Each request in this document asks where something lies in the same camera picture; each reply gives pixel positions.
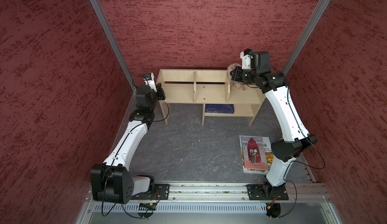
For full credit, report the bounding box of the beige striped fluffy cloth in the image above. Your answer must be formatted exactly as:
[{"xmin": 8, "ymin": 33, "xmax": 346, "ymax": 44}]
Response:
[{"xmin": 227, "ymin": 63, "xmax": 245, "ymax": 91}]

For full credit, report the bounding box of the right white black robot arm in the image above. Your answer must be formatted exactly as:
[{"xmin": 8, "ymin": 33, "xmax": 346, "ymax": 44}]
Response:
[{"xmin": 230, "ymin": 49, "xmax": 317, "ymax": 200}]

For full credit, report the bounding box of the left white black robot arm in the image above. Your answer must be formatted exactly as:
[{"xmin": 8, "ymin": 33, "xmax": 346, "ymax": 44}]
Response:
[{"xmin": 90, "ymin": 83, "xmax": 165, "ymax": 204}]

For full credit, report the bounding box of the light wooden bookshelf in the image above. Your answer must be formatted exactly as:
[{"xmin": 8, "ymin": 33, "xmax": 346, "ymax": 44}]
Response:
[{"xmin": 157, "ymin": 69, "xmax": 266, "ymax": 125}]

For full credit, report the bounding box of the blue book on shelf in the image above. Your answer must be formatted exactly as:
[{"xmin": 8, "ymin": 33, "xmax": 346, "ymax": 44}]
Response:
[{"xmin": 205, "ymin": 104, "xmax": 235, "ymax": 114}]

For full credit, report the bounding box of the red illustrated picture book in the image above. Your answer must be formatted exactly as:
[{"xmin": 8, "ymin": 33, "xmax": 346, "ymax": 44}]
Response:
[{"xmin": 239, "ymin": 135, "xmax": 274, "ymax": 175}]

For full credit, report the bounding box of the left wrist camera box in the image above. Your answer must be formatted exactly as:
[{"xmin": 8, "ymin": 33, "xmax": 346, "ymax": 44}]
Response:
[{"xmin": 142, "ymin": 73, "xmax": 157, "ymax": 92}]

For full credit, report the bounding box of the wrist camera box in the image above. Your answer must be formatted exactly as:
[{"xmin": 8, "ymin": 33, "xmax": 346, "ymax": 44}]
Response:
[
  {"xmin": 142, "ymin": 73, "xmax": 157, "ymax": 92},
  {"xmin": 240, "ymin": 49, "xmax": 253, "ymax": 69}
]

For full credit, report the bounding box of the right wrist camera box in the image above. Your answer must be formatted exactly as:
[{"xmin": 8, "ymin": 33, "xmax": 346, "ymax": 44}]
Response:
[{"xmin": 240, "ymin": 49, "xmax": 253, "ymax": 69}]

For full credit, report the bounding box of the left aluminium corner post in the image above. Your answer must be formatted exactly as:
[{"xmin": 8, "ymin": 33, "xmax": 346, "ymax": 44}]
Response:
[{"xmin": 89, "ymin": 0, "xmax": 137, "ymax": 93}]

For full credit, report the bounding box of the aluminium corner post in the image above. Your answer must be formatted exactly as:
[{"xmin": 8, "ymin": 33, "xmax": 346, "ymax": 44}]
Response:
[
  {"xmin": 282, "ymin": 0, "xmax": 331, "ymax": 75},
  {"xmin": 89, "ymin": 0, "xmax": 137, "ymax": 93}
]

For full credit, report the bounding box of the right aluminium corner post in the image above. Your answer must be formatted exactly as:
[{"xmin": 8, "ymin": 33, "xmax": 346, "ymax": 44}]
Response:
[{"xmin": 282, "ymin": 0, "xmax": 331, "ymax": 75}]

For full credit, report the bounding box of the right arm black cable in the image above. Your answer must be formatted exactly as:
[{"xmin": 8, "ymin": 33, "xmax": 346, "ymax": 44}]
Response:
[{"xmin": 246, "ymin": 66, "xmax": 326, "ymax": 170}]

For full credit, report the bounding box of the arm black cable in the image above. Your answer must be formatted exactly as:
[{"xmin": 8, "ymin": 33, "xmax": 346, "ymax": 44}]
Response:
[
  {"xmin": 101, "ymin": 74, "xmax": 170, "ymax": 217},
  {"xmin": 246, "ymin": 66, "xmax": 326, "ymax": 170}
]

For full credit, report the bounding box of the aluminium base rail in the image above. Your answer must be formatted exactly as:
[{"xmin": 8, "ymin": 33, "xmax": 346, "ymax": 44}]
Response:
[{"xmin": 76, "ymin": 181, "xmax": 342, "ymax": 224}]

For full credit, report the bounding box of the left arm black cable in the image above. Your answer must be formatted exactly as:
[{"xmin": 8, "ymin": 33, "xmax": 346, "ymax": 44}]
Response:
[{"xmin": 101, "ymin": 74, "xmax": 170, "ymax": 217}]

